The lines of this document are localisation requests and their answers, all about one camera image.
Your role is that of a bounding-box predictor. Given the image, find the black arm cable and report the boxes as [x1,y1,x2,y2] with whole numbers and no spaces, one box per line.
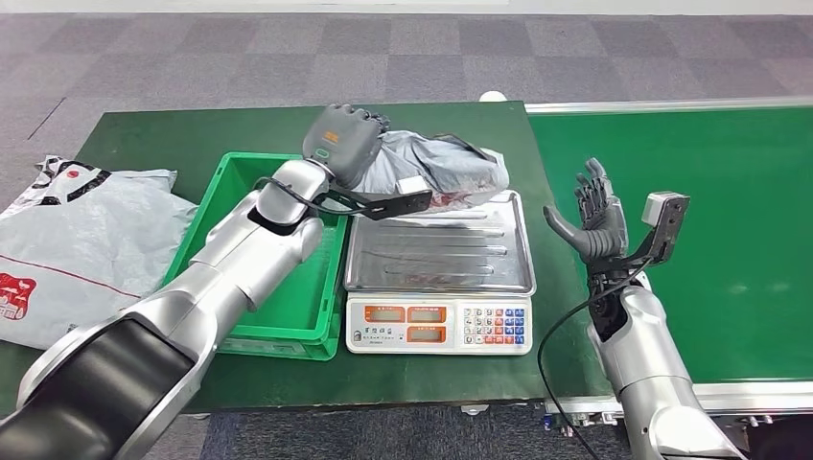
[537,255,656,460]
[253,176,337,220]

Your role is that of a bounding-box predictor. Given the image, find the grey parcel bag small red dot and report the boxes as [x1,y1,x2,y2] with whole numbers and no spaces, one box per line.
[352,129,511,211]

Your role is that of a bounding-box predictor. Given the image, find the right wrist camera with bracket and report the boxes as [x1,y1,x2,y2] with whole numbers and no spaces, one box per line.
[599,190,691,275]

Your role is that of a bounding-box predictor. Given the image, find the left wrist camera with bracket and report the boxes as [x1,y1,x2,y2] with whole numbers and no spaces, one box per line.
[311,175,434,222]

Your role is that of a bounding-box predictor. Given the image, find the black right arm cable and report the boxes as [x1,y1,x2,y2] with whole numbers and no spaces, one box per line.
[537,255,656,460]

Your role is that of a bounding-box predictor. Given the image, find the green conveyor belt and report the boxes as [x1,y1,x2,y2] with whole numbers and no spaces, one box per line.
[524,95,813,439]

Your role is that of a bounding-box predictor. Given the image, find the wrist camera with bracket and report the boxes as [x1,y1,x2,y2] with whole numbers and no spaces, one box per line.
[599,190,691,275]
[311,175,434,222]

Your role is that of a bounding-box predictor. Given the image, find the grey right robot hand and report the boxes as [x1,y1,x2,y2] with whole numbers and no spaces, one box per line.
[543,157,631,277]

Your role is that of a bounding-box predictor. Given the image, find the large grey bag QR codes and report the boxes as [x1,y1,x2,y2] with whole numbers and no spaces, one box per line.
[0,153,199,352]

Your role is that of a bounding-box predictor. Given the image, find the white scale with steel tray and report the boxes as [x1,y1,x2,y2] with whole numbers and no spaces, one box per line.
[343,189,536,357]

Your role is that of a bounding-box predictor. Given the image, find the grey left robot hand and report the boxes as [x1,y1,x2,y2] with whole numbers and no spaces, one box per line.
[302,103,391,191]

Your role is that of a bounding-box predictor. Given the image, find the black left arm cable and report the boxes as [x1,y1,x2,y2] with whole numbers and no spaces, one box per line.
[253,176,337,220]

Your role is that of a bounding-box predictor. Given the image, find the green plastic crate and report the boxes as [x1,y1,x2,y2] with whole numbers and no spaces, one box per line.
[161,150,349,362]

